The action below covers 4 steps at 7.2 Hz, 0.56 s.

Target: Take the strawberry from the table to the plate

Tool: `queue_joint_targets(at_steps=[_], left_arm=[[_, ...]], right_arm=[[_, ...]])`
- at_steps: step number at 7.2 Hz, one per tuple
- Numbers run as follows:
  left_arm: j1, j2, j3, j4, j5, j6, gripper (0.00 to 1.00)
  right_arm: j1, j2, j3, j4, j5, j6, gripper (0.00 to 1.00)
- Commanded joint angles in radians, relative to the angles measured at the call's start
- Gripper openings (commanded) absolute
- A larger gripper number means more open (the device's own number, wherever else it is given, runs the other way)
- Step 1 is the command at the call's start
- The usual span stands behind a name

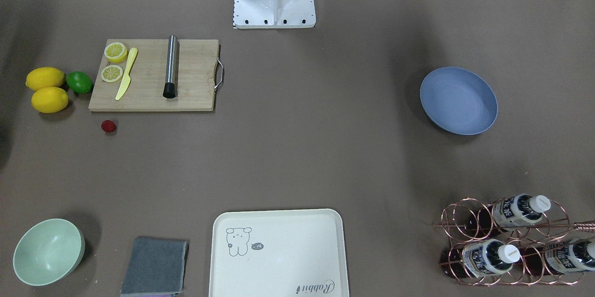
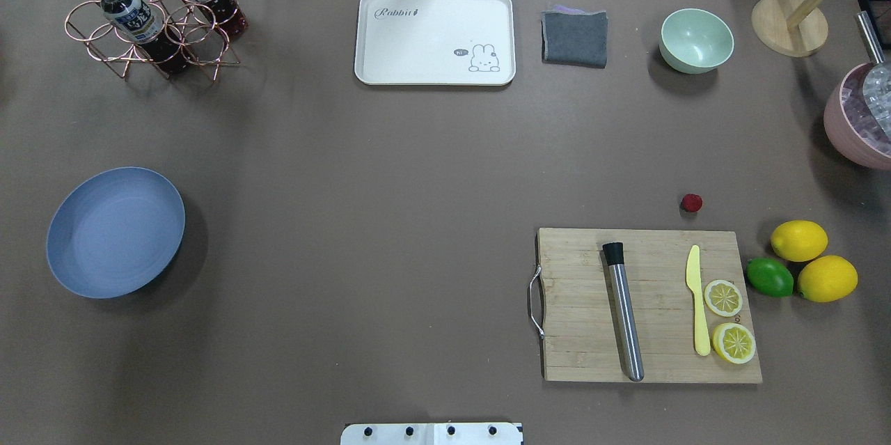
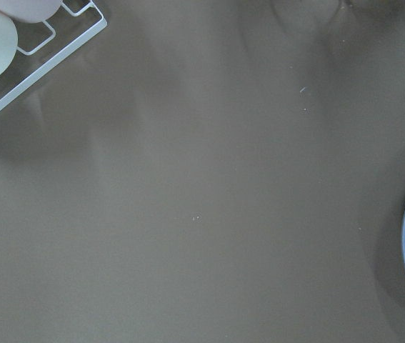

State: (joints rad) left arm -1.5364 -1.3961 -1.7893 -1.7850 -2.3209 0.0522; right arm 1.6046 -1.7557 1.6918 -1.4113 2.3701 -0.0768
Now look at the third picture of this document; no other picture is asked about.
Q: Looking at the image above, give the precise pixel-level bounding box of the pink cup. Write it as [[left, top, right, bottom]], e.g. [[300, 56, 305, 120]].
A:
[[0, 0, 63, 24]]

